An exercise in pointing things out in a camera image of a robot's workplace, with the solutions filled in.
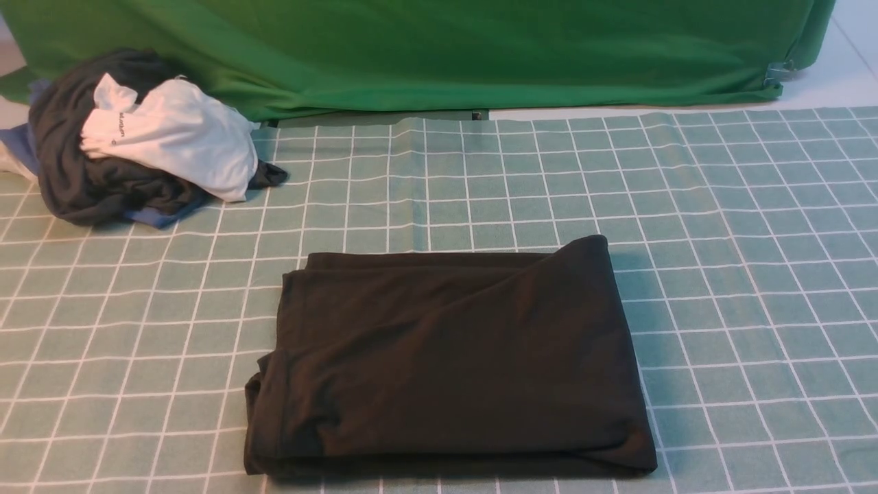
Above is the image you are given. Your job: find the blue crumpled garment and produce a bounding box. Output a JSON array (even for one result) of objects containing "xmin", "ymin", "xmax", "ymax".
[{"xmin": 2, "ymin": 69, "xmax": 207, "ymax": 228}]

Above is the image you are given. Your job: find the dark gray long-sleeved shirt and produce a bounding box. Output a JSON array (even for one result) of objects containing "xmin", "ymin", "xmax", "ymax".
[{"xmin": 244, "ymin": 235, "xmax": 658, "ymax": 479}]

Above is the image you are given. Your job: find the green checkered table mat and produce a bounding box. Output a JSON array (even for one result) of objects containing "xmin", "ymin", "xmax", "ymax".
[{"xmin": 1, "ymin": 108, "xmax": 877, "ymax": 493}]

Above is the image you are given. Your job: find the white garment at edge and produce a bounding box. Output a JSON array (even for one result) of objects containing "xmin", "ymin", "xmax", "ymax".
[{"xmin": 1, "ymin": 97, "xmax": 38, "ymax": 183}]

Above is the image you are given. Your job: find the white crumpled shirt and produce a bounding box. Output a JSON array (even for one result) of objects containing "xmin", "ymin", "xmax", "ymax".
[{"xmin": 80, "ymin": 74, "xmax": 259, "ymax": 202}]

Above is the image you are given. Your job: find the green backdrop cloth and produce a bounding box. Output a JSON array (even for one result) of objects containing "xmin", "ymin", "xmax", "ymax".
[{"xmin": 2, "ymin": 1, "xmax": 835, "ymax": 121}]

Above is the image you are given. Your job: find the metal binder clip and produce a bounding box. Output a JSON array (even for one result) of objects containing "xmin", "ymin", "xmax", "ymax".
[{"xmin": 763, "ymin": 60, "xmax": 798, "ymax": 88}]

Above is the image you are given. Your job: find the dark crumpled shirt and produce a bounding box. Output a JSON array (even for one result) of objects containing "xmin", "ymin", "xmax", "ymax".
[{"xmin": 29, "ymin": 48, "xmax": 288, "ymax": 228}]

